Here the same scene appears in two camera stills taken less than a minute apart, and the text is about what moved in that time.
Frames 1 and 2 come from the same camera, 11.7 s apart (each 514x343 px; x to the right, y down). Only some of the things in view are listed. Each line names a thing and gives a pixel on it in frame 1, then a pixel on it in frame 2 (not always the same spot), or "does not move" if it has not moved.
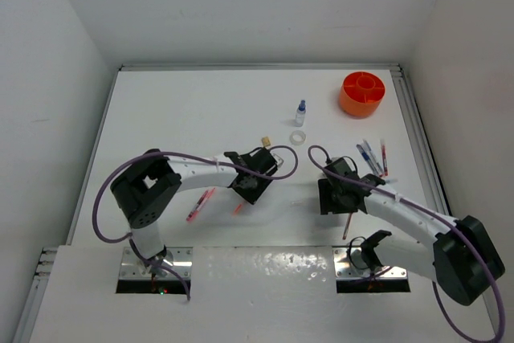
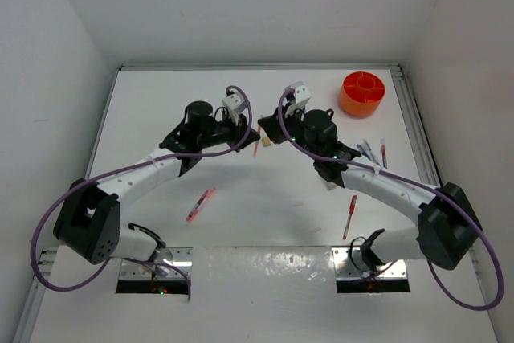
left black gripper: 250,196 → 238,128
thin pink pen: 206,198 does not move
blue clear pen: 367,158 does not move
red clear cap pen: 384,157 does not move
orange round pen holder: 361,94 does not move
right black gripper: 326,203 → 272,128
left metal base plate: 132,267 does not move
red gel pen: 347,226 does not move
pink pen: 238,208 → 256,145
